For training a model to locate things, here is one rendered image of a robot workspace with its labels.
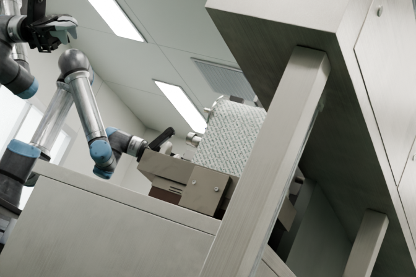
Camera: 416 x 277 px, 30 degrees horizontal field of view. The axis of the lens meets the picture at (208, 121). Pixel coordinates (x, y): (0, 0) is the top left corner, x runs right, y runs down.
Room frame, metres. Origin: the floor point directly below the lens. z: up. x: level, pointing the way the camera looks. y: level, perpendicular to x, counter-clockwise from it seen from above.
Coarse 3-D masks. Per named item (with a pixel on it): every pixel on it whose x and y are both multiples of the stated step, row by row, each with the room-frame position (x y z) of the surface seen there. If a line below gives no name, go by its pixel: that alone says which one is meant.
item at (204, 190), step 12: (204, 168) 1.90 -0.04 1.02; (192, 180) 1.91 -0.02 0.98; (204, 180) 1.90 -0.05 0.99; (216, 180) 1.88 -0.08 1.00; (228, 180) 1.87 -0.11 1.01; (192, 192) 1.90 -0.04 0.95; (204, 192) 1.89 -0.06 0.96; (216, 192) 1.88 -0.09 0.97; (180, 204) 1.91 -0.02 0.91; (192, 204) 1.90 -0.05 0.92; (204, 204) 1.88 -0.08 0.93; (216, 204) 1.87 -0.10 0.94
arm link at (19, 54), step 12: (0, 0) 2.25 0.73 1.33; (12, 0) 2.26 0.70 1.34; (0, 12) 2.24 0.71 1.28; (12, 12) 2.23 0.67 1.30; (24, 48) 2.20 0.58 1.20; (24, 60) 2.17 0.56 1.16; (24, 72) 2.14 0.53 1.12; (12, 84) 2.13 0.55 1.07; (24, 84) 2.15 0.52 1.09; (36, 84) 2.19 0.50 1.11; (24, 96) 2.20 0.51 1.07
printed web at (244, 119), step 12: (216, 108) 2.16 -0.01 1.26; (228, 108) 2.15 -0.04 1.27; (240, 108) 2.14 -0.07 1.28; (252, 108) 2.13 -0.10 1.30; (216, 120) 2.16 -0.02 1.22; (228, 120) 2.14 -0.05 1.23; (240, 120) 2.12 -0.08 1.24; (252, 120) 2.11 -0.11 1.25; (240, 132) 2.12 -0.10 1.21; (252, 132) 2.10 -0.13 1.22
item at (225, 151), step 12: (204, 132) 2.16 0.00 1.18; (216, 132) 2.15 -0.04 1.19; (228, 132) 2.13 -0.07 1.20; (204, 144) 2.16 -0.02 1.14; (216, 144) 2.14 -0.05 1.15; (228, 144) 2.12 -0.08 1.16; (240, 144) 2.11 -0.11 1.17; (252, 144) 2.09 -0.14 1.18; (204, 156) 2.15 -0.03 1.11; (216, 156) 2.13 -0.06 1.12; (228, 156) 2.12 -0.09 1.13; (240, 156) 2.10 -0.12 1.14; (216, 168) 2.13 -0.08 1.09; (228, 168) 2.11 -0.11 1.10; (240, 168) 2.10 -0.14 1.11
